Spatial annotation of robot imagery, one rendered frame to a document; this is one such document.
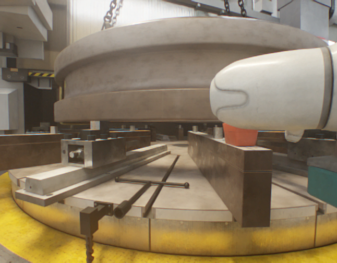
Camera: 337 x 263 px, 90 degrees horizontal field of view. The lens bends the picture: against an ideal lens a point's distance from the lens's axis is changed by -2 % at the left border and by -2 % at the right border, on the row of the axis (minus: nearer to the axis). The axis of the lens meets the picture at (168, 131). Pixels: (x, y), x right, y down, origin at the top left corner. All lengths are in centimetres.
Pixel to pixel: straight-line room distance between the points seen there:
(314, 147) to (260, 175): 112
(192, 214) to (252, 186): 40
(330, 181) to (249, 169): 53
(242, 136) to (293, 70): 68
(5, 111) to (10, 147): 197
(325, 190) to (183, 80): 147
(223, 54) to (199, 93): 49
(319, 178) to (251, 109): 18
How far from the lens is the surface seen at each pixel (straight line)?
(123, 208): 107
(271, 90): 36
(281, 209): 131
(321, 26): 648
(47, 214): 179
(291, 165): 222
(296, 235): 150
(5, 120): 444
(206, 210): 114
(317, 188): 45
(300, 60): 39
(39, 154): 258
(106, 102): 184
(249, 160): 91
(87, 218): 114
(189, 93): 156
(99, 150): 153
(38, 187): 141
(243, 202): 96
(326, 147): 196
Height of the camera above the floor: 81
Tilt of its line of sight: 2 degrees down
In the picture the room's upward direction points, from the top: straight up
